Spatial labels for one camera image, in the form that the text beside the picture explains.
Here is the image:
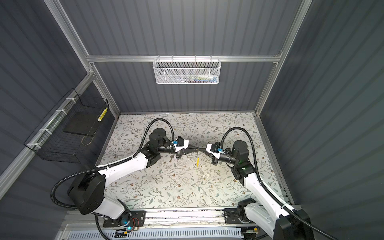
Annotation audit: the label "brass key purple tag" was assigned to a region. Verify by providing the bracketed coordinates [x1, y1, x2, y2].
[169, 155, 177, 163]

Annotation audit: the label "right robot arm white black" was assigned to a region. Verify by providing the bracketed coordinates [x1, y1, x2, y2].
[205, 140, 315, 240]

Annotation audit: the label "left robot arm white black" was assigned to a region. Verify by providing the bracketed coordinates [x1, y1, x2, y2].
[67, 128, 199, 224]

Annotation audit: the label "items inside white basket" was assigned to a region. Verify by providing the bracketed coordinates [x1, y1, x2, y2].
[178, 74, 219, 84]

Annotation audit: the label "yellow marker in basket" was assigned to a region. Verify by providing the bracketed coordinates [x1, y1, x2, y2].
[97, 107, 108, 122]

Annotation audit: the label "black pad in basket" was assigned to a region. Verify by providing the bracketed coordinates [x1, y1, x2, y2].
[63, 112, 101, 137]

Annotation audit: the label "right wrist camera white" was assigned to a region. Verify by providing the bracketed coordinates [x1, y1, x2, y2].
[207, 144, 223, 159]

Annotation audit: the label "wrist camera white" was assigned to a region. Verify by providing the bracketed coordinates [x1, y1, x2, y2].
[207, 144, 223, 159]
[173, 138, 189, 153]

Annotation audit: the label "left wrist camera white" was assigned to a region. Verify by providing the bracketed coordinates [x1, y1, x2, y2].
[173, 138, 189, 153]

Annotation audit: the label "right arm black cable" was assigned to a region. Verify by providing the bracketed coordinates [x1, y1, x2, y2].
[219, 126, 340, 240]

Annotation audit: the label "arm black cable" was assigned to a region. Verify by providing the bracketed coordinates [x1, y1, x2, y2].
[49, 117, 175, 210]
[219, 126, 340, 240]

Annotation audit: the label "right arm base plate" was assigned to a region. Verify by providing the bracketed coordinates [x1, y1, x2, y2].
[222, 208, 249, 225]

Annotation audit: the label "aluminium mounting rail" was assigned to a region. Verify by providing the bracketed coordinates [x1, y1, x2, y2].
[62, 206, 307, 229]

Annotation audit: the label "white slotted cable duct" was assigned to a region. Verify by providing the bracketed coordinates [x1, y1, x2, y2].
[67, 228, 245, 240]

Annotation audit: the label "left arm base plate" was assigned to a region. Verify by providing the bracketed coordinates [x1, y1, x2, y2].
[103, 211, 147, 228]

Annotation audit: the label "white wire mesh basket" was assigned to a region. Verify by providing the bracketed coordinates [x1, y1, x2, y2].
[153, 61, 222, 85]

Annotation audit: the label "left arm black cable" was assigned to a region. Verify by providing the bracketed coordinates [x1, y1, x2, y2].
[49, 117, 175, 210]

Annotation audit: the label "aluminium frame crossbar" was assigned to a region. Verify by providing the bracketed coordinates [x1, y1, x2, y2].
[86, 55, 281, 63]

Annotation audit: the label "black wire basket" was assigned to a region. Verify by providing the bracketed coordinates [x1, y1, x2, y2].
[24, 91, 109, 165]

